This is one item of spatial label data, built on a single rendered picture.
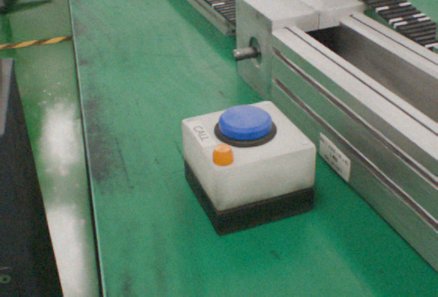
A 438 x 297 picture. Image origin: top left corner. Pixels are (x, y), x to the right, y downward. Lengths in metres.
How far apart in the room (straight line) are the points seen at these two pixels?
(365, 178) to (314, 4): 0.21
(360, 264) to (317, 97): 0.15
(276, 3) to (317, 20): 0.05
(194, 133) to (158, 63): 0.28
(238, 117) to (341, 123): 0.09
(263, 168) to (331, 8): 0.22
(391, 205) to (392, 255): 0.04
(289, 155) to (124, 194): 0.15
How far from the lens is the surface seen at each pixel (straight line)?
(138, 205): 0.49
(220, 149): 0.42
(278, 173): 0.44
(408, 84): 0.53
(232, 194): 0.43
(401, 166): 0.44
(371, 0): 0.83
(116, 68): 0.72
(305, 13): 0.59
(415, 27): 0.79
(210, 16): 0.83
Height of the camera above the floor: 1.08
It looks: 29 degrees down
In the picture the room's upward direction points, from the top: 4 degrees counter-clockwise
